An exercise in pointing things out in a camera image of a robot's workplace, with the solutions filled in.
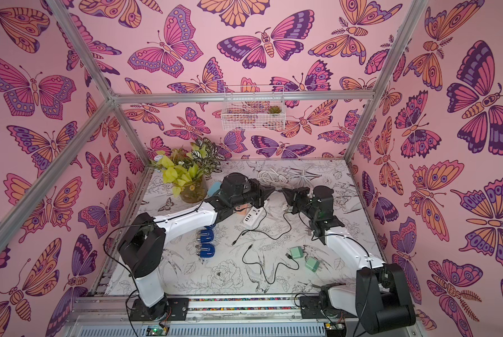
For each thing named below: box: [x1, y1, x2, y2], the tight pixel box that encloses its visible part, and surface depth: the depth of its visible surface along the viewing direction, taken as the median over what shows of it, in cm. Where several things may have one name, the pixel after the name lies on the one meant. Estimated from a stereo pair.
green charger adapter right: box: [304, 256, 320, 273], surface depth 83 cm
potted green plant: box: [149, 138, 223, 204], surface depth 93 cm
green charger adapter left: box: [290, 245, 304, 259], surface depth 87 cm
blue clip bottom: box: [199, 242, 216, 258], surface depth 87 cm
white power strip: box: [243, 206, 267, 229], surface depth 97 cm
